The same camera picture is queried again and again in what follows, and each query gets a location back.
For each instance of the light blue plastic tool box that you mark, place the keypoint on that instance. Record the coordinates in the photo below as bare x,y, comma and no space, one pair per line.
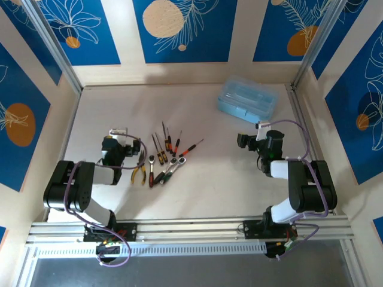
246,98

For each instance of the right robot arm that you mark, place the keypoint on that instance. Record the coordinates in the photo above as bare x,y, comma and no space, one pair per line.
311,185

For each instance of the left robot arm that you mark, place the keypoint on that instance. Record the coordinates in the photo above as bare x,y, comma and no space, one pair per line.
80,185

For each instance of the aluminium side strip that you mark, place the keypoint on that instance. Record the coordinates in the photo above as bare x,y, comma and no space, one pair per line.
70,119

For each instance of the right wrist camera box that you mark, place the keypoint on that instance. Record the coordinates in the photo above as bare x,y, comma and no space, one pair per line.
261,128

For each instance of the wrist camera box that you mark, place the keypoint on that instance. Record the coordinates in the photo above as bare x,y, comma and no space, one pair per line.
261,128
118,131

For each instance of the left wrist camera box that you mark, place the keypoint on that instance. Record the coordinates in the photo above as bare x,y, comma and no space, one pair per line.
118,131

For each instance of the aluminium side rail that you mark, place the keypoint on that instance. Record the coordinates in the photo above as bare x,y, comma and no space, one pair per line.
294,101

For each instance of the blue floral wall panel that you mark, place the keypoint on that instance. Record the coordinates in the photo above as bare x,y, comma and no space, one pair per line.
338,45
86,36
353,104
278,36
21,98
30,39
185,33

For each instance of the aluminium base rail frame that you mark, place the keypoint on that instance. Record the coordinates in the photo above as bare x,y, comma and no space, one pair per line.
191,230

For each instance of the aluminium corner post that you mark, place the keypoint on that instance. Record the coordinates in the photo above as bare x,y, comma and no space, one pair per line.
317,36
51,42

